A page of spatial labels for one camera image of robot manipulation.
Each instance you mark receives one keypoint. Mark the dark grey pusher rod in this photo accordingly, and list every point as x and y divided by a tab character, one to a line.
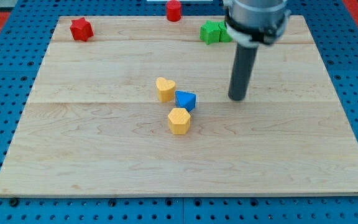
241	72

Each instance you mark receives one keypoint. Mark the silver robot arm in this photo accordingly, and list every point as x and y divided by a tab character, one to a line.
251	23

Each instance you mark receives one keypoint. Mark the green block behind star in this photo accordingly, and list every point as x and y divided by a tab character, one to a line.
224	36

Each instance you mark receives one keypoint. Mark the blue triangle block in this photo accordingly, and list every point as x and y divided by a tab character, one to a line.
185	100

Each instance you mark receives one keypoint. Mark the red star block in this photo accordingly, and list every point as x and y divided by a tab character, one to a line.
81	29

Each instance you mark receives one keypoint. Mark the yellow heart block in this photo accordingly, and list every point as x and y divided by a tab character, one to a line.
165	89

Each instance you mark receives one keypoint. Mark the yellow hexagon block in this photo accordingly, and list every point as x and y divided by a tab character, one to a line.
179	121

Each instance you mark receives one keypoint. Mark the red cylinder block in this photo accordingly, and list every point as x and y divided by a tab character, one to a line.
173	10

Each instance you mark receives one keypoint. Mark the wooden board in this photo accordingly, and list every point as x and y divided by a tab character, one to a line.
93	126

